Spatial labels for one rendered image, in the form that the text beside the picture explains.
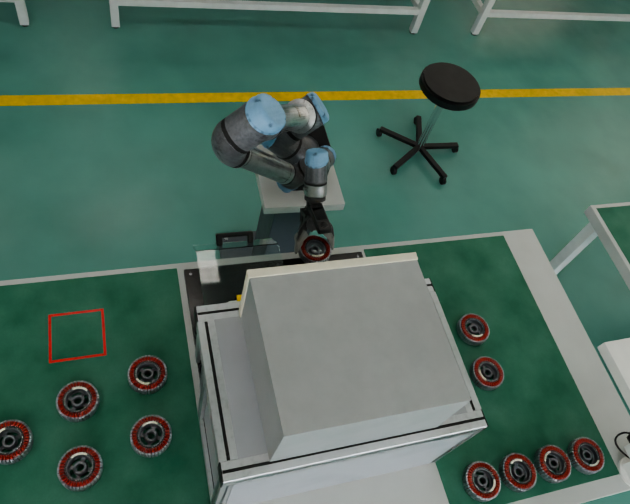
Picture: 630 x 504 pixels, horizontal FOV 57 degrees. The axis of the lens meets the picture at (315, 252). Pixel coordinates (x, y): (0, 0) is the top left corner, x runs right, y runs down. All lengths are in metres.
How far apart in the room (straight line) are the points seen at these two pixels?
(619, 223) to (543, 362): 0.87
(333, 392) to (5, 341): 1.06
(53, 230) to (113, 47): 1.38
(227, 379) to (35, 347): 0.69
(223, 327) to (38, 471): 0.64
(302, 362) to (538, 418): 1.07
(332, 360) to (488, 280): 1.13
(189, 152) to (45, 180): 0.75
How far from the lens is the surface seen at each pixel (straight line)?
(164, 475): 1.76
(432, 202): 3.48
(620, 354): 1.80
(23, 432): 1.80
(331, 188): 2.31
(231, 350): 1.48
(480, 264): 2.33
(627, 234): 2.83
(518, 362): 2.19
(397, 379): 1.32
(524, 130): 4.26
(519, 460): 2.01
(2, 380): 1.91
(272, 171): 1.90
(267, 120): 1.63
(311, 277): 1.37
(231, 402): 1.44
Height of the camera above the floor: 2.47
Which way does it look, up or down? 55 degrees down
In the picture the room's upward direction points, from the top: 21 degrees clockwise
